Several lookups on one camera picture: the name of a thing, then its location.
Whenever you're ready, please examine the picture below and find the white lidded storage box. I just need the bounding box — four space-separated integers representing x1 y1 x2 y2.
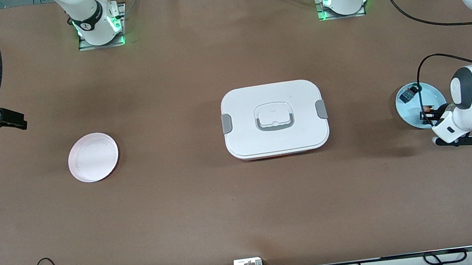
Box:
217 76 333 164

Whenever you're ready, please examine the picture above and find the light blue round plate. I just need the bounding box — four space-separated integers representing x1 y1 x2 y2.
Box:
392 78 451 133

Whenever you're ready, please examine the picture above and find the small dark electronic part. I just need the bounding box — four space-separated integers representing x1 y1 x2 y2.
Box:
397 84 424 105

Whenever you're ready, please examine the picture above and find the pink round plate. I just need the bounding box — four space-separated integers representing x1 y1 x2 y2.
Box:
64 130 123 186

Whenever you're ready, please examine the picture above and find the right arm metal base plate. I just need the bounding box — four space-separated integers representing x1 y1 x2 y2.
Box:
73 2 131 52

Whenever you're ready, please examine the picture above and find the black coiled cable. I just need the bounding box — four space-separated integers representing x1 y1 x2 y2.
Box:
422 247 470 265

